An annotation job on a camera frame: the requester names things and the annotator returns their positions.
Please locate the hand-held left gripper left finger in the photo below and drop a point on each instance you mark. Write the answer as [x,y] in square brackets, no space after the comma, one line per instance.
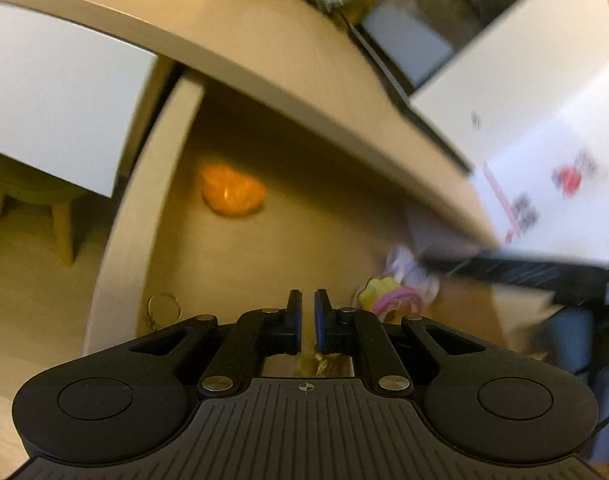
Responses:
[294,321]

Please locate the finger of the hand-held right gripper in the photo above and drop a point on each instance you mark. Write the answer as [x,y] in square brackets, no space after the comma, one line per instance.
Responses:
[509,270]

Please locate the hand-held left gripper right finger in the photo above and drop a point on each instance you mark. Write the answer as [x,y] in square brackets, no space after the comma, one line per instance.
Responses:
[322,321]

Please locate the pink round toy plate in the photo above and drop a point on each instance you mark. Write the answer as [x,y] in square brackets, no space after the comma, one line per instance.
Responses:
[389,300]

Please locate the wooden drawer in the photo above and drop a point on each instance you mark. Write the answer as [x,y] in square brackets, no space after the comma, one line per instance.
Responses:
[284,235]

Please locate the pink white bagged toy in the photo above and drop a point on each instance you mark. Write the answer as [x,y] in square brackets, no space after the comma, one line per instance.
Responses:
[409,267]

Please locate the orange plastic lid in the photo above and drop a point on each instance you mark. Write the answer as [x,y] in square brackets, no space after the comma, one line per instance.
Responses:
[232,192]

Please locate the clear crinkly packet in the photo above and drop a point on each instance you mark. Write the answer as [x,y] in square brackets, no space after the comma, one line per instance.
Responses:
[329,362]

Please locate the green chair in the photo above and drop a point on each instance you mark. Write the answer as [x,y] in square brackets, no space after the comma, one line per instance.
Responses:
[29,185]

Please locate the white cabinet panel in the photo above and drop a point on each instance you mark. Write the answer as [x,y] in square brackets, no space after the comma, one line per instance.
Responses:
[59,100]

